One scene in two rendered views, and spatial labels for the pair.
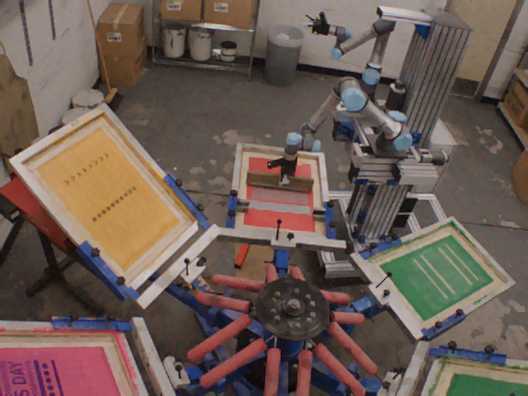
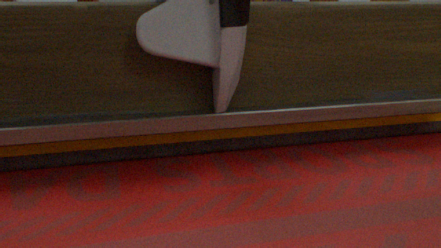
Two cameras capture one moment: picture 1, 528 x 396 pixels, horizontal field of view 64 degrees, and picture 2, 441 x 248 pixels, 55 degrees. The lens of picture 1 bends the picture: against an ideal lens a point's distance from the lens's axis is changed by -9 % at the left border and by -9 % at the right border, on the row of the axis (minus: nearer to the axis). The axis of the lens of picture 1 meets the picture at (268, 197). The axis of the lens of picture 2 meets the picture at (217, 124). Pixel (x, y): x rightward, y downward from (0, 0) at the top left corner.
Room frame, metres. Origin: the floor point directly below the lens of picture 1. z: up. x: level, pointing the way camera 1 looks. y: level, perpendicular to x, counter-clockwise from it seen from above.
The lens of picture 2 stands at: (2.39, -0.09, 1.05)
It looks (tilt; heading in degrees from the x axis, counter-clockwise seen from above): 16 degrees down; 171
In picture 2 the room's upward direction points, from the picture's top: straight up
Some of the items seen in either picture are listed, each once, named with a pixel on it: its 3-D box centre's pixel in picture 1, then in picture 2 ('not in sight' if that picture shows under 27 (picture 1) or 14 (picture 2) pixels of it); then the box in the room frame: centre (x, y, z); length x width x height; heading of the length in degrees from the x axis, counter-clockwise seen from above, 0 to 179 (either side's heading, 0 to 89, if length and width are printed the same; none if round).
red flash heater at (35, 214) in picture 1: (59, 194); not in sight; (1.61, 1.12, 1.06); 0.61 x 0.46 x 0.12; 66
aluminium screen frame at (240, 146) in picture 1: (280, 189); not in sight; (2.08, -0.06, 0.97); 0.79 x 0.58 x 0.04; 6
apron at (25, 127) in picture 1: (9, 97); not in sight; (2.42, 1.94, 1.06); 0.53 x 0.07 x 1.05; 6
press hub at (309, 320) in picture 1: (270, 374); not in sight; (1.03, -0.18, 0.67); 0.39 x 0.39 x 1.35
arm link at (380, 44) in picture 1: (380, 46); not in sight; (2.97, -0.55, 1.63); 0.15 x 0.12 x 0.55; 169
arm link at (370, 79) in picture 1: (370, 80); not in sight; (2.84, -0.53, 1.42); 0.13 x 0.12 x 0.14; 169
